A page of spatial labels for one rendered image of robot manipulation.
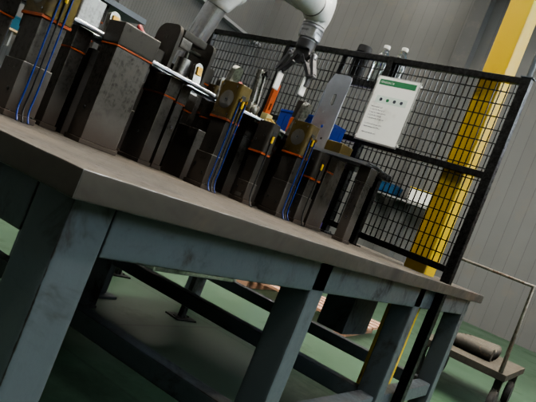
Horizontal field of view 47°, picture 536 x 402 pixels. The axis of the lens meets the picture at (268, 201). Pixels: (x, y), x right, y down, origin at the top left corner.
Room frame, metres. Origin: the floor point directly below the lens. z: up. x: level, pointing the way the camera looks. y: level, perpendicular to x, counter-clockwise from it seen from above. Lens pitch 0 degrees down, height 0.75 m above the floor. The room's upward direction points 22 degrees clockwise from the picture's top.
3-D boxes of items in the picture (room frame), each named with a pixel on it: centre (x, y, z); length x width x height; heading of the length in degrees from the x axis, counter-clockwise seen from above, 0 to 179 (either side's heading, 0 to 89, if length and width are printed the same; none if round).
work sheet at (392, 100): (2.71, -0.34, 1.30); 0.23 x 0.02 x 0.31; 49
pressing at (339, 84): (2.55, -0.09, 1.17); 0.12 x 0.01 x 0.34; 49
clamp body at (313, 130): (2.17, -0.04, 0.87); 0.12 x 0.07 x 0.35; 49
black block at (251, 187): (2.09, 0.08, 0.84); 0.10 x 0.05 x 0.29; 49
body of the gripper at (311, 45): (2.36, 0.09, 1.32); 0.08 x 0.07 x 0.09; 49
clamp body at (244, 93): (1.92, 0.21, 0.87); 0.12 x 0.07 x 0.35; 49
